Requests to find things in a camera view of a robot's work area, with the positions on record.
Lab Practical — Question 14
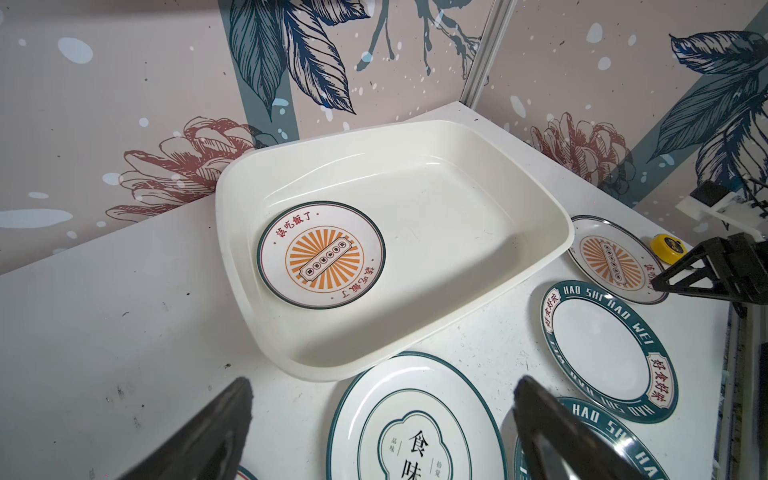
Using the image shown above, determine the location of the white plastic bin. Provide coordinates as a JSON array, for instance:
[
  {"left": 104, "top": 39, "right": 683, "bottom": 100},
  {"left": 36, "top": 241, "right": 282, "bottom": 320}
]
[{"left": 215, "top": 120, "right": 574, "bottom": 382}]

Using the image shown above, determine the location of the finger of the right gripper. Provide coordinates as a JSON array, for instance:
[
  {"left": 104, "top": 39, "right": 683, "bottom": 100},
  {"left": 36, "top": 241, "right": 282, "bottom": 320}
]
[{"left": 651, "top": 235, "right": 767, "bottom": 303}]

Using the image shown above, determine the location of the yellow tape measure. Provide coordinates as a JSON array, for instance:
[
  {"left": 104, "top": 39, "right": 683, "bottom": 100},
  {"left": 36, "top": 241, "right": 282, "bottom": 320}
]
[{"left": 650, "top": 234, "right": 688, "bottom": 265}]

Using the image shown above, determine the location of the sunburst plate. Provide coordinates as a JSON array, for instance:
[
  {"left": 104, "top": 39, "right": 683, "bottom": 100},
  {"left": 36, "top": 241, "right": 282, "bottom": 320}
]
[
  {"left": 236, "top": 465, "right": 257, "bottom": 480},
  {"left": 568, "top": 215, "right": 668, "bottom": 305},
  {"left": 254, "top": 201, "right": 387, "bottom": 310}
]

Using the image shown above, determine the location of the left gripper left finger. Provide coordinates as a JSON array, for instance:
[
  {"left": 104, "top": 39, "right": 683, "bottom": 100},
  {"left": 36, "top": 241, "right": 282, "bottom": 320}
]
[{"left": 122, "top": 377, "right": 253, "bottom": 479}]

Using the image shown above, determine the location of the white flower plate upper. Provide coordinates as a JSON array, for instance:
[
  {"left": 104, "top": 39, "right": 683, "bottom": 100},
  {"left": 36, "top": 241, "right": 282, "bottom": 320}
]
[{"left": 325, "top": 351, "right": 509, "bottom": 479}]

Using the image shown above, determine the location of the green rim plate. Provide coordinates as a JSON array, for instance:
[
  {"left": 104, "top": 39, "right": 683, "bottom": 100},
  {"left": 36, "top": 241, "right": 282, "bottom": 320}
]
[
  {"left": 540, "top": 280, "right": 679, "bottom": 424},
  {"left": 513, "top": 395, "right": 670, "bottom": 480}
]

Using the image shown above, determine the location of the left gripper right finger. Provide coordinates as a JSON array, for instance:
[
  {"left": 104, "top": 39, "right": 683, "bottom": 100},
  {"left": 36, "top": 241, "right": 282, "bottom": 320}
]
[{"left": 512, "top": 375, "right": 652, "bottom": 480}]

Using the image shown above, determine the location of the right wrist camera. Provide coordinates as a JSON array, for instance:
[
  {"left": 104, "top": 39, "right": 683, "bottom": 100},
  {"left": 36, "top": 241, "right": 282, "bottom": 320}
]
[{"left": 676, "top": 180, "right": 767, "bottom": 242}]

